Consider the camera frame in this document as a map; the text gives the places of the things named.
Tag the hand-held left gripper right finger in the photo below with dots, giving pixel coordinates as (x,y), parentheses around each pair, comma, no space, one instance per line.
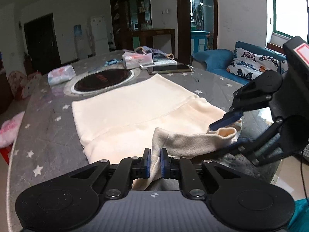
(164,164)

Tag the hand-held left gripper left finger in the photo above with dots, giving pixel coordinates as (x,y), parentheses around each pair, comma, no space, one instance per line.
(146,164)

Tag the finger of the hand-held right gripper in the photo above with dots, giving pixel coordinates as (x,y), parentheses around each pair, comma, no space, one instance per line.
(263,145)
(225,121)

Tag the cream fleece garment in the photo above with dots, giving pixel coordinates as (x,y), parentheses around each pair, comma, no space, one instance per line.
(135,106)

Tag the hanging clothes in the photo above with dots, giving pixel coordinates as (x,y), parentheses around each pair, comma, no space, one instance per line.
(198,17)

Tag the butterfly print pillow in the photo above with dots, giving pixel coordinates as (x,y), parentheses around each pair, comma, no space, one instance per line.
(253,64)

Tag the blue sofa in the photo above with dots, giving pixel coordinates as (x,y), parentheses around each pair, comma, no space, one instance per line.
(212,60)

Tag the black smartphone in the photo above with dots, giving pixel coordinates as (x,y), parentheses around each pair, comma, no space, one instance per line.
(169,69)

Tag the green framed window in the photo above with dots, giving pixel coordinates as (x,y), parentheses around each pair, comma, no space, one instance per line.
(292,9)

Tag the teal cloth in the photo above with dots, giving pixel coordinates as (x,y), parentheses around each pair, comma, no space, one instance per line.
(300,217)

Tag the blue painted cabinet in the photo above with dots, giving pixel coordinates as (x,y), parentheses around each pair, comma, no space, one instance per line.
(199,42)

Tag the blue-grey knit garment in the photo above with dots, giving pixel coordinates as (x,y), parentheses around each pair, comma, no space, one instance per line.
(159,53)

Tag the round black induction cooktop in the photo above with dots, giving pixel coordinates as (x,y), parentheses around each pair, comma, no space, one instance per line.
(101,81)

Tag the white tissue box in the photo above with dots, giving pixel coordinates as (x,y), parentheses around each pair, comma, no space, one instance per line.
(137,60)

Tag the grey star print tablecloth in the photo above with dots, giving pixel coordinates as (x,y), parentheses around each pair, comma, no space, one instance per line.
(48,125)

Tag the dark wooden side table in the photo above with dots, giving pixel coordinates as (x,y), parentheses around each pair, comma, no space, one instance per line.
(157,32)

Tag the soft tissue pack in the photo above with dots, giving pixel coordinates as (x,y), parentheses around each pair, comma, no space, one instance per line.
(60,75)

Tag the white water dispenser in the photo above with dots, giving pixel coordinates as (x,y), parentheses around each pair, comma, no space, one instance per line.
(78,47)

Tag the white refrigerator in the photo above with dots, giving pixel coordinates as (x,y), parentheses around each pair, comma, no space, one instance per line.
(99,31)

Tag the pink plastic bag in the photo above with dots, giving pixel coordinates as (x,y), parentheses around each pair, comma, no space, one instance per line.
(9,128)

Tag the red plastic stool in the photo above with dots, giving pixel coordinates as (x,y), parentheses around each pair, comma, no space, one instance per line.
(4,154)

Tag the wooden glass display cabinet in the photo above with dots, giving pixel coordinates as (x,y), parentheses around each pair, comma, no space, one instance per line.
(132,12)

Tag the dark wooden door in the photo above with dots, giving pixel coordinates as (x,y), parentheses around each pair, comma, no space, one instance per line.
(42,41)

